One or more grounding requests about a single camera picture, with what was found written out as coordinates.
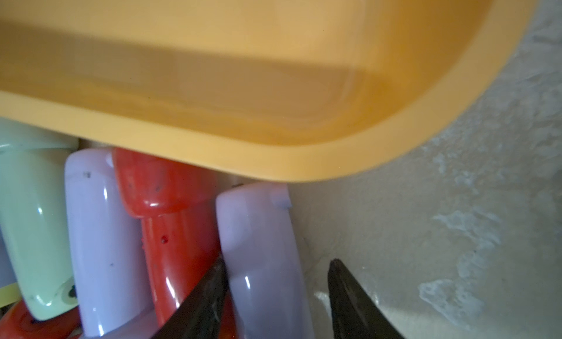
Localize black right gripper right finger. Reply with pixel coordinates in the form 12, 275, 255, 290
327, 259, 403, 339

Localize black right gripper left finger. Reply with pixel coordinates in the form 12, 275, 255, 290
152, 256, 228, 339

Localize purple flashlight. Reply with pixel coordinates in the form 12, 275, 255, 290
1, 238, 21, 308
64, 147, 158, 338
216, 182, 315, 338

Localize red flashlight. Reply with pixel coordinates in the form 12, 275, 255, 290
1, 301, 80, 339
112, 148, 220, 325

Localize pale green flashlight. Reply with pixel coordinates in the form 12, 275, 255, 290
1, 118, 79, 321

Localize yellow plastic storage tray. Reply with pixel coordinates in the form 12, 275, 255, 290
1, 0, 538, 182

